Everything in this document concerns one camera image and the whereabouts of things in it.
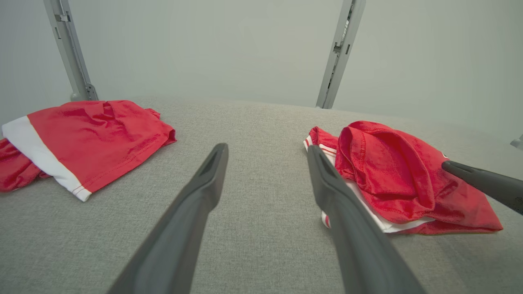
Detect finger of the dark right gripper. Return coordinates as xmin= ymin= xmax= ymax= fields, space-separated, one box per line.
xmin=441 ymin=160 xmax=523 ymax=216

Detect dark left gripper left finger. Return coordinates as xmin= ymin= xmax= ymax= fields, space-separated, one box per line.
xmin=107 ymin=143 xmax=229 ymax=294

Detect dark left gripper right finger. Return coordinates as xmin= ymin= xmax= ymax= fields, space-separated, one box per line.
xmin=306 ymin=145 xmax=425 ymax=294

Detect red white sports jersey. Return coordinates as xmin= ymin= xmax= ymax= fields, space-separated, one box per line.
xmin=303 ymin=120 xmax=504 ymax=235

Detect red shorts with white stripe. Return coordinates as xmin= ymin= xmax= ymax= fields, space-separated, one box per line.
xmin=0 ymin=100 xmax=177 ymax=202

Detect grey partition post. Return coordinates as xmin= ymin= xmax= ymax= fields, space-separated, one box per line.
xmin=315 ymin=0 xmax=366 ymax=109
xmin=43 ymin=0 xmax=98 ymax=102

